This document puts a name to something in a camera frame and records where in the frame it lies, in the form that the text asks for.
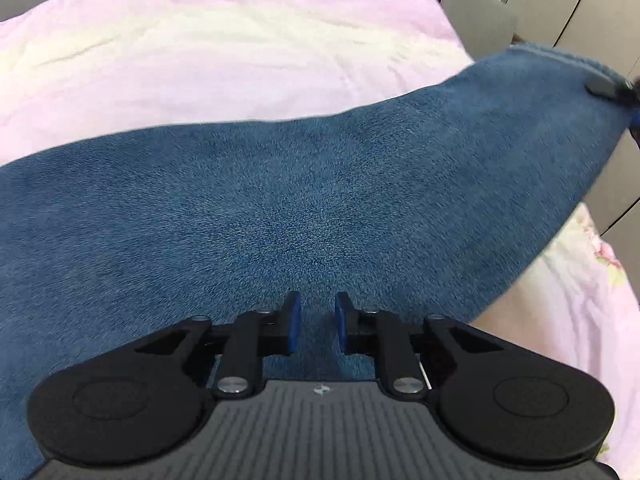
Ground blue denim jeans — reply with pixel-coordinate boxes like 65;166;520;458
1;44;634;479

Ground beige wardrobe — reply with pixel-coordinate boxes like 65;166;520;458
499;0;640;306

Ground grey upholstered chair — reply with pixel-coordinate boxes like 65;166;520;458
440;0;518;60

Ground pink floral bed duvet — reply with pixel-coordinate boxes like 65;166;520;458
1;0;639;479

